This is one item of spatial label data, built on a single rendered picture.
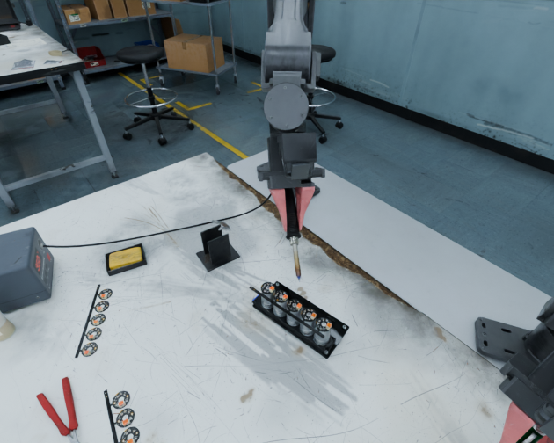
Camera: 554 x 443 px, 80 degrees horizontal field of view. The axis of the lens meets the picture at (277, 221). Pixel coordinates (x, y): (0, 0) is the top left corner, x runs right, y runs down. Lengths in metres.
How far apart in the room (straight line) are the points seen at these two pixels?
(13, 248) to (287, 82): 0.56
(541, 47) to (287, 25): 2.44
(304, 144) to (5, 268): 0.53
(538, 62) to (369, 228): 2.27
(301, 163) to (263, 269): 0.31
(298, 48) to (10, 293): 0.62
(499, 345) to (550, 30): 2.42
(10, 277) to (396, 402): 0.65
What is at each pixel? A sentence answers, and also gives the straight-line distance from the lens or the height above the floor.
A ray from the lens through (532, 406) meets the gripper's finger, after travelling 0.40.
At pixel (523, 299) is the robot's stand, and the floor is 0.75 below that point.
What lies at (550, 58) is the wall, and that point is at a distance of 2.89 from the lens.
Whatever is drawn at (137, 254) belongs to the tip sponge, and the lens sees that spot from 0.75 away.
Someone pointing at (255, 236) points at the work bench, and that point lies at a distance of 0.75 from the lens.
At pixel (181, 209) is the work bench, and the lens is 0.86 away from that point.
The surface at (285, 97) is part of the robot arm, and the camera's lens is 0.44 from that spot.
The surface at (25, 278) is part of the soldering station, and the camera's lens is 0.72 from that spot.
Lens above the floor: 1.27
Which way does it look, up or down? 41 degrees down
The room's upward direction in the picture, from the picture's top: straight up
